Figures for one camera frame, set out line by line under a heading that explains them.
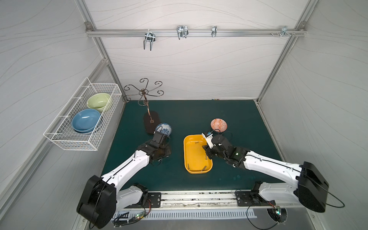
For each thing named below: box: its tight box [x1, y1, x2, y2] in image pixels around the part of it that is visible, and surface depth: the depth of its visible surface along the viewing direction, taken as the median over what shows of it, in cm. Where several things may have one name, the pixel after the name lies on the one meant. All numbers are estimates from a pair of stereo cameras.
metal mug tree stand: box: [122, 77, 165, 134], surface depth 86 cm
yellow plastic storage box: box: [183, 134, 214, 174], surface depth 88 cm
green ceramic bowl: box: [86, 92, 111, 114], surface depth 74 cm
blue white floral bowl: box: [155, 122, 173, 136], surface depth 101 cm
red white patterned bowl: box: [210, 117, 228, 133], surface depth 104 cm
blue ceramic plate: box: [71, 108, 101, 134], surface depth 64 cm
